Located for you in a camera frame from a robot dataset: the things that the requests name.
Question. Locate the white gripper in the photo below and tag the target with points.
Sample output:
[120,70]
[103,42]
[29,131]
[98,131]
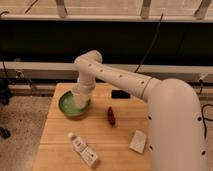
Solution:
[82,91]

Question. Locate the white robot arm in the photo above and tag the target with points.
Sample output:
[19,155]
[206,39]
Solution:
[175,132]

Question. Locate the green ceramic bowl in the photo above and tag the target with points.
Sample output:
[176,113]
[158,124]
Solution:
[66,105]

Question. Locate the black rectangular block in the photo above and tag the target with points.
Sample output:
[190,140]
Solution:
[119,94]

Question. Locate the dark red small object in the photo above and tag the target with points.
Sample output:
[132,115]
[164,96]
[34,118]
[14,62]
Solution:
[111,117]

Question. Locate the white tube with label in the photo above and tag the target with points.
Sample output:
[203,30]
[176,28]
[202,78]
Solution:
[88,155]

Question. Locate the black object at left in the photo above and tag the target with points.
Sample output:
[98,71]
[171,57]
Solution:
[5,95]

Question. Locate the white rectangular sponge block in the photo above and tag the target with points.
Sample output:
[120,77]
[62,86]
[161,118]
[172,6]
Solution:
[138,142]

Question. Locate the grey wall rail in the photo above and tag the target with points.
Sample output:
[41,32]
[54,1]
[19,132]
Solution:
[67,71]

